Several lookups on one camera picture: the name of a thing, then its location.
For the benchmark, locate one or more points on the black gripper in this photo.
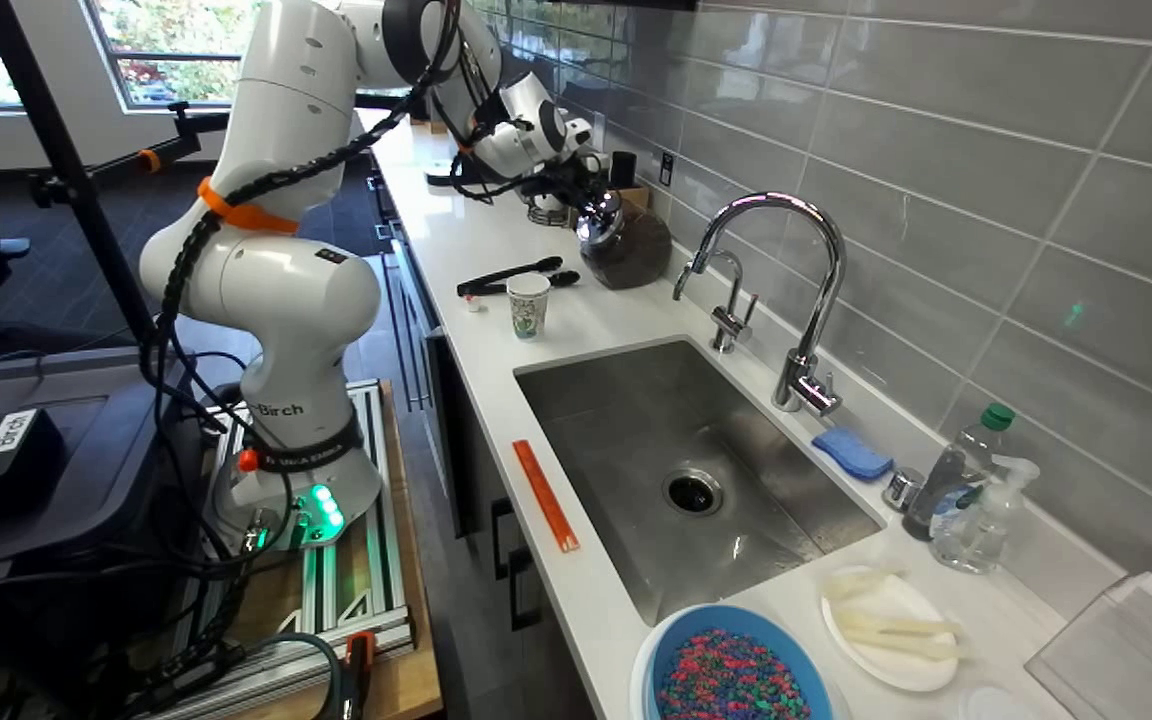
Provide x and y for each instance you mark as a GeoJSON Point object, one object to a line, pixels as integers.
{"type": "Point", "coordinates": [561, 192]}

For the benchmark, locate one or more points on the chrome tap faucet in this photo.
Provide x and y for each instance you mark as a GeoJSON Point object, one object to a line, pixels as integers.
{"type": "Point", "coordinates": [801, 383]}

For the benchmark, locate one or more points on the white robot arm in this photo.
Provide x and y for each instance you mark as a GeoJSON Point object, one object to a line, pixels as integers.
{"type": "Point", "coordinates": [239, 252]}

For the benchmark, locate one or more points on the small chrome side tap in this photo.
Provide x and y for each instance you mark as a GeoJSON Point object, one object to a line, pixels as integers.
{"type": "Point", "coordinates": [733, 314]}

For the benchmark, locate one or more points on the paper cup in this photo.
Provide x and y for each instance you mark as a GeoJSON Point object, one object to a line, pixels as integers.
{"type": "Point", "coordinates": [529, 305]}

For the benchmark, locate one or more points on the black utensil on counter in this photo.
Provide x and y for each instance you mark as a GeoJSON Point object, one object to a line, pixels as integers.
{"type": "Point", "coordinates": [495, 282]}

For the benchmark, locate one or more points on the orange strip on counter edge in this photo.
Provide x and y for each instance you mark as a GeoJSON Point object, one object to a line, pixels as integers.
{"type": "Point", "coordinates": [545, 499]}

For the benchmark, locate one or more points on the stainless steel sink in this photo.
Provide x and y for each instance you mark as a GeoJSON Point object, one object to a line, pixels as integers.
{"type": "Point", "coordinates": [688, 487]}

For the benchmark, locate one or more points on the blue sponge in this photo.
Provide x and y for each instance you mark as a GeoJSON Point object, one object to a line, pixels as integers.
{"type": "Point", "coordinates": [853, 453]}

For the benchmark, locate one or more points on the blue bowl of colourful beads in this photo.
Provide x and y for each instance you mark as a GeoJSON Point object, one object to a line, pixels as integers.
{"type": "Point", "coordinates": [719, 662]}

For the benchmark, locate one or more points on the black tripod pole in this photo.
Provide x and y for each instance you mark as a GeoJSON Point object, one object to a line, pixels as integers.
{"type": "Point", "coordinates": [71, 171]}

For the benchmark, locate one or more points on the clear plastic bottle green cap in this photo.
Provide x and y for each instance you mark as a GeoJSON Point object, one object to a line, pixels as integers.
{"type": "Point", "coordinates": [971, 531]}

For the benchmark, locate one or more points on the white plate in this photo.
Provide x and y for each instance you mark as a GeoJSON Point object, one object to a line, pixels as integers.
{"type": "Point", "coordinates": [891, 629]}

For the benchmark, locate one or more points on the clear plastic container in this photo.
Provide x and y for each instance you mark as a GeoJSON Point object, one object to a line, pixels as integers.
{"type": "Point", "coordinates": [1102, 662]}

